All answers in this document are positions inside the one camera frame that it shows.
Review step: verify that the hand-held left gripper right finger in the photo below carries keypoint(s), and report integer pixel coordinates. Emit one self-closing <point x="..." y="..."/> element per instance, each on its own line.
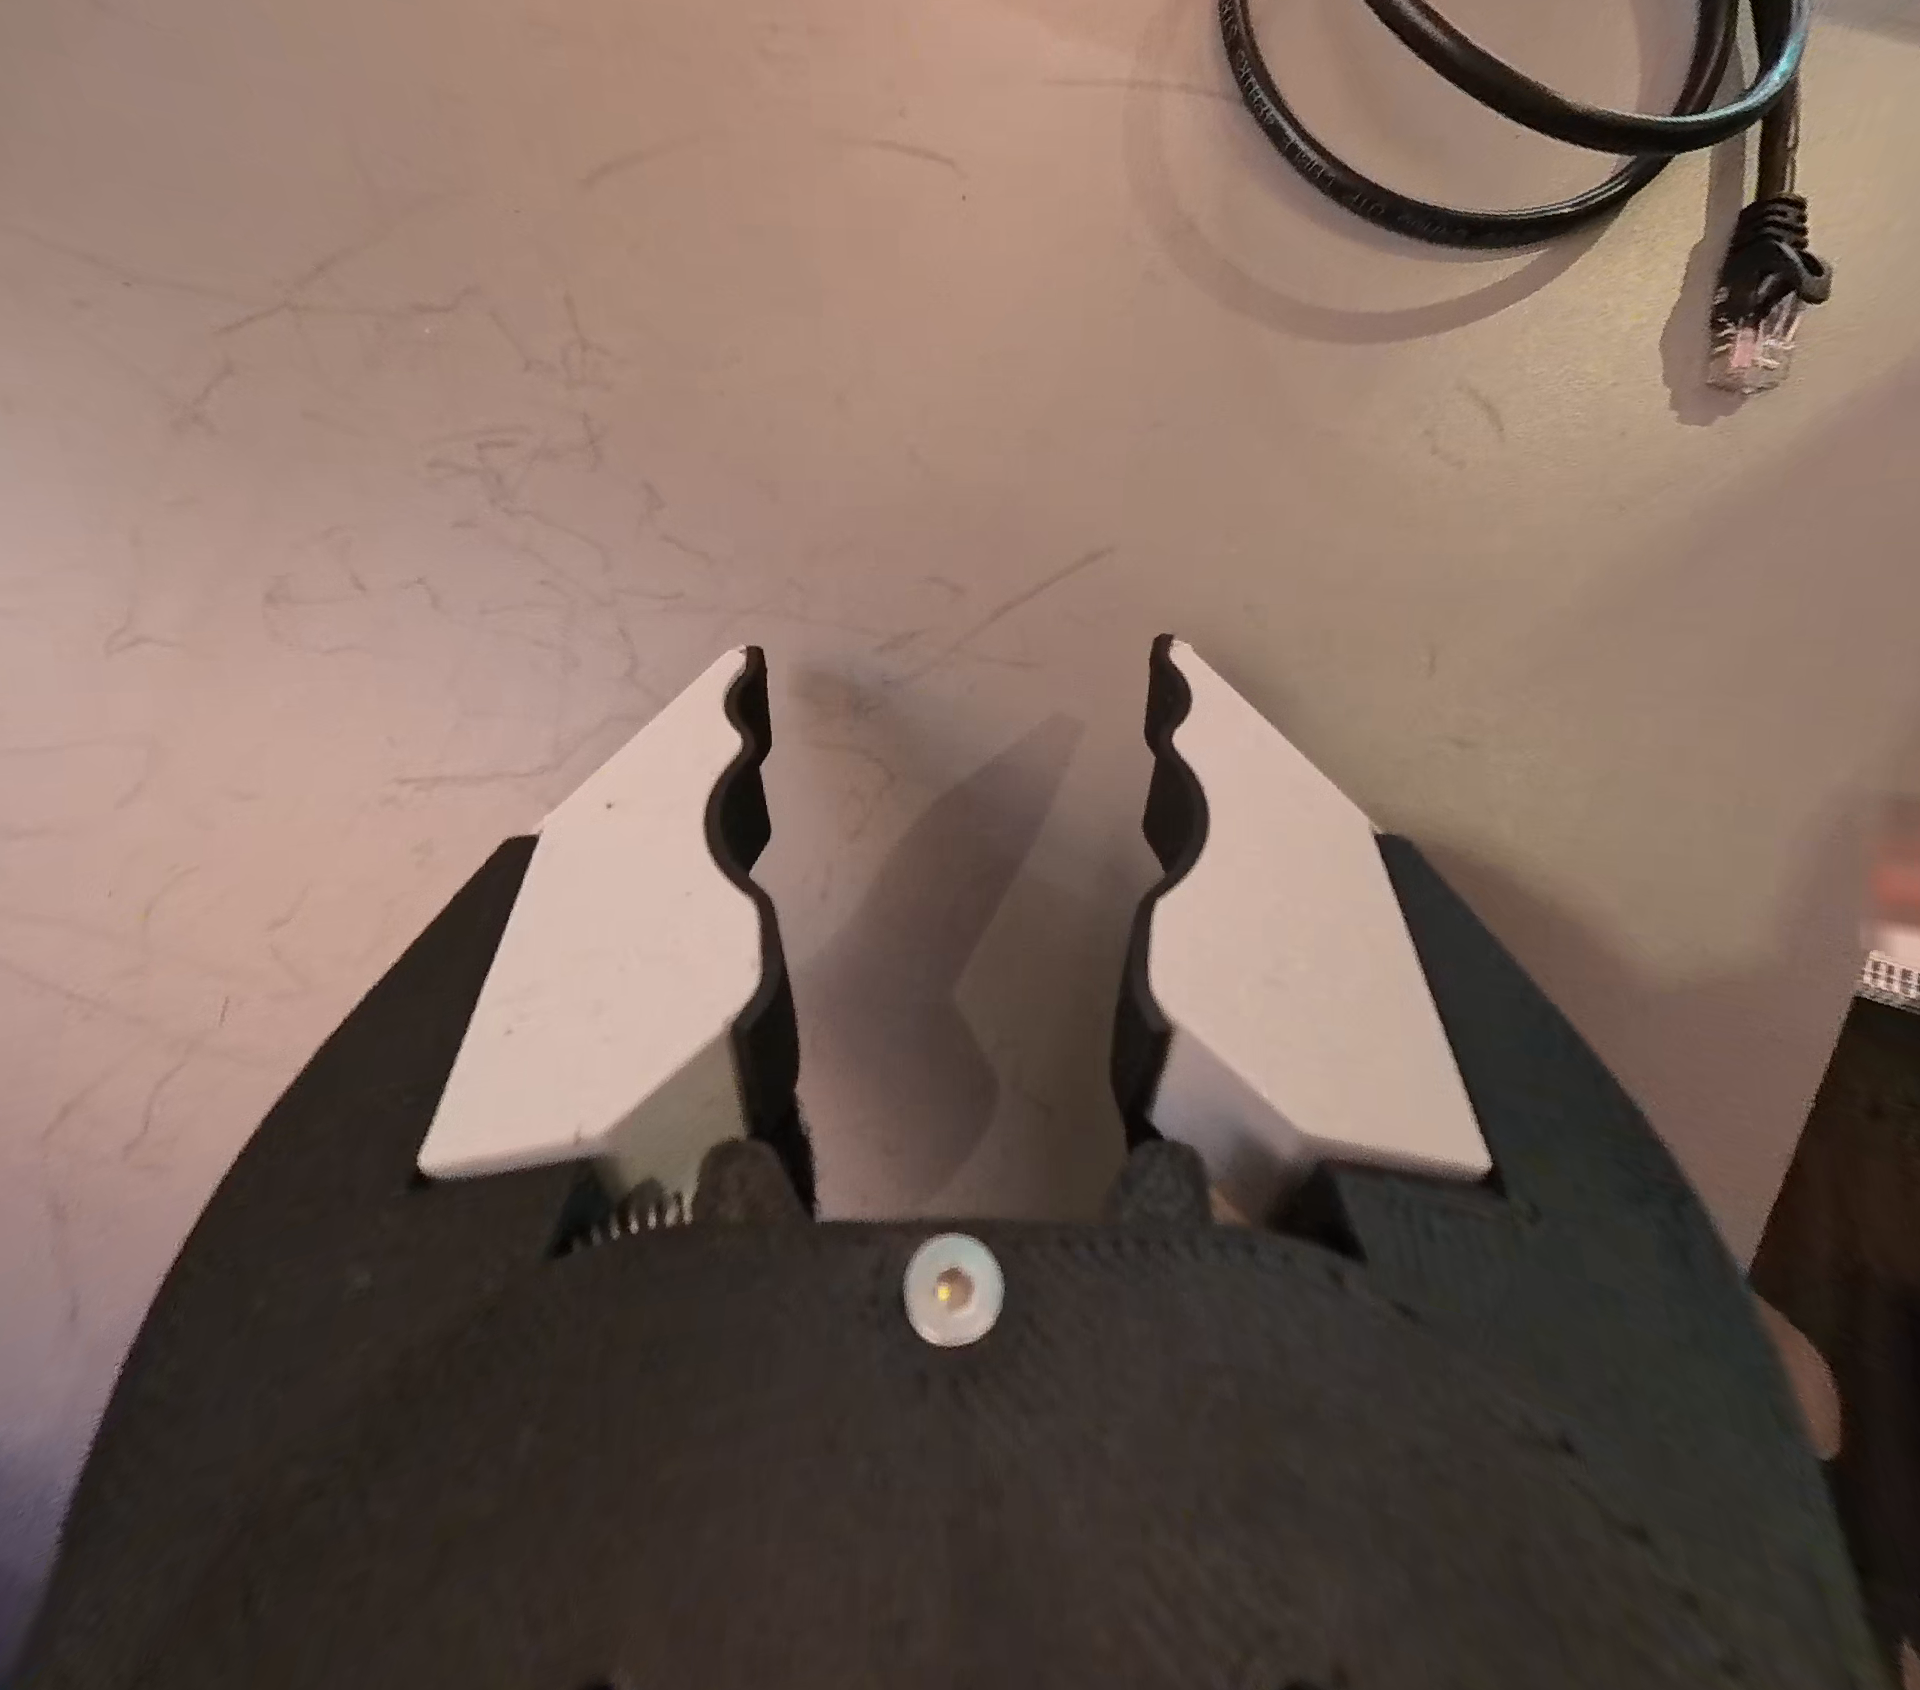
<point x="1304" y="984"/>

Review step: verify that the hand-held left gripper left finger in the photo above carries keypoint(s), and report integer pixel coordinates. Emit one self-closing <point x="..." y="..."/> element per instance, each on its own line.
<point x="601" y="971"/>

